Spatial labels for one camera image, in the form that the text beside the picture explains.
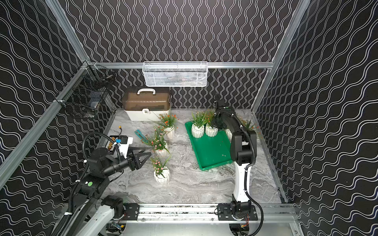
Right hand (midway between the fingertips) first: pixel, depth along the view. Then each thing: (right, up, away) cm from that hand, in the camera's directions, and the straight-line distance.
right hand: (217, 125), depth 101 cm
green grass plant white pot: (-13, +2, -3) cm, 14 cm away
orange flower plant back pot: (-33, +1, -4) cm, 33 cm away
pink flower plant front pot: (-34, -26, -23) cm, 48 cm away
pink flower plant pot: (-37, -11, -16) cm, 42 cm away
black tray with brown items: (-71, -13, -4) cm, 72 cm away
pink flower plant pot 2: (+8, -6, -2) cm, 10 cm away
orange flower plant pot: (-5, -4, -1) cm, 6 cm away
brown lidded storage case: (-54, +17, +13) cm, 58 cm away
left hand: (-38, -11, -35) cm, 53 cm away
